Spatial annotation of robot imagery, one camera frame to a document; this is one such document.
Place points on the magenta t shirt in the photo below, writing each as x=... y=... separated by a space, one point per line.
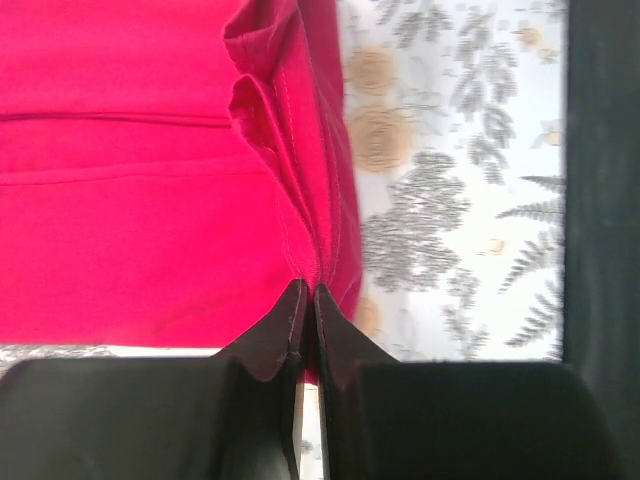
x=169 y=167

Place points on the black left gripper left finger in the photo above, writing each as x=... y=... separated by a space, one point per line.
x=233 y=415

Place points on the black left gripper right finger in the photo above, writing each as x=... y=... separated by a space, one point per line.
x=386 y=419

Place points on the floral patterned table mat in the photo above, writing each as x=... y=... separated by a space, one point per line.
x=451 y=111

